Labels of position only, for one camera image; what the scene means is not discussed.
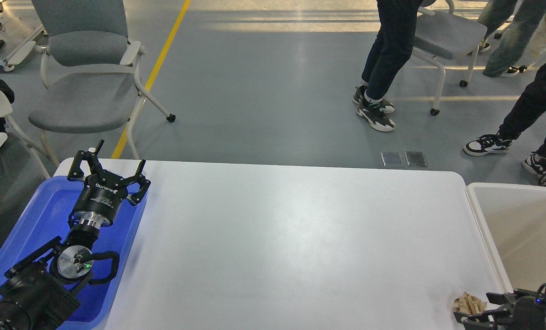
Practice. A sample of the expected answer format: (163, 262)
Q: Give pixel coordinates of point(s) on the right metal floor plate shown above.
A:
(416, 159)

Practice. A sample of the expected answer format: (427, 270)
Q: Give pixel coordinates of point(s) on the grey chair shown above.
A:
(82, 33)
(441, 34)

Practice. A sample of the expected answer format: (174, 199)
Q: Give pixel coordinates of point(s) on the left metal floor plate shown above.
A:
(391, 159)

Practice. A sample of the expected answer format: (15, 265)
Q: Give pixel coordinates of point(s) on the metal floor plate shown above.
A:
(391, 159)
(416, 159)

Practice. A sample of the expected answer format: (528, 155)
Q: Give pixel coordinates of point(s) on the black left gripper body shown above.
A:
(100, 200)

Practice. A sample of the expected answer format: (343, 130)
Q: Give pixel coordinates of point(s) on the person in blue jeans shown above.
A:
(516, 38)

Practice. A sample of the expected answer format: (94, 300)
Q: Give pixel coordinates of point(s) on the grey chair left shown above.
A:
(82, 33)

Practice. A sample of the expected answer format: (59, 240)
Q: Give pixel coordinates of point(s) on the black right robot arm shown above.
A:
(518, 310)

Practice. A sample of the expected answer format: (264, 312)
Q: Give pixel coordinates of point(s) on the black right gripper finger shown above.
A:
(518, 296)
(495, 319)

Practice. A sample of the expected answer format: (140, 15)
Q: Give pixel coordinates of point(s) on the person in black jacket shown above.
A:
(528, 108)

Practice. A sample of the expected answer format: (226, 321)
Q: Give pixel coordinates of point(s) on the grey chair right back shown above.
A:
(441, 34)

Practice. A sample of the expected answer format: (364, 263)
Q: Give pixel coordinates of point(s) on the beige paper trash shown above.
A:
(468, 304)

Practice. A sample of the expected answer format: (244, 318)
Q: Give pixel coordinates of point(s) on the white plastic bin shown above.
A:
(512, 222)

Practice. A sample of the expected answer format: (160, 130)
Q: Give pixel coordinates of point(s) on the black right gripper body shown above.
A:
(529, 313)

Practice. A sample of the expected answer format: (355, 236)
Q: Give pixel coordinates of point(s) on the white robot base cart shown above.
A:
(20, 27)

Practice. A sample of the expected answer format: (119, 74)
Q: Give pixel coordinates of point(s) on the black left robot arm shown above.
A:
(61, 265)

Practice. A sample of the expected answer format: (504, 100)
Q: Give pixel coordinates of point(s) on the person in black clothes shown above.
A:
(391, 49)

